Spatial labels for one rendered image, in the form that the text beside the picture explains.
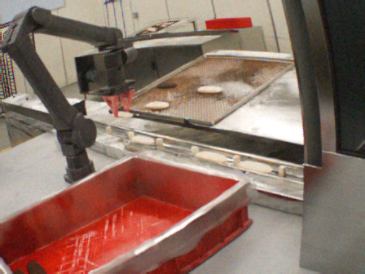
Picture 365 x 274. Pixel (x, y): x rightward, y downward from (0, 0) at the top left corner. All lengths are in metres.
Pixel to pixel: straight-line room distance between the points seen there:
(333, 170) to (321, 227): 0.10
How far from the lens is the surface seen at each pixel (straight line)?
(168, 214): 0.85
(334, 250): 0.57
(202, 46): 3.94
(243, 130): 1.05
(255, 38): 4.82
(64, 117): 1.02
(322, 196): 0.53
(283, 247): 0.68
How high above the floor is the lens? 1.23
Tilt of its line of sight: 19 degrees down
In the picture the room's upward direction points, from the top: 10 degrees counter-clockwise
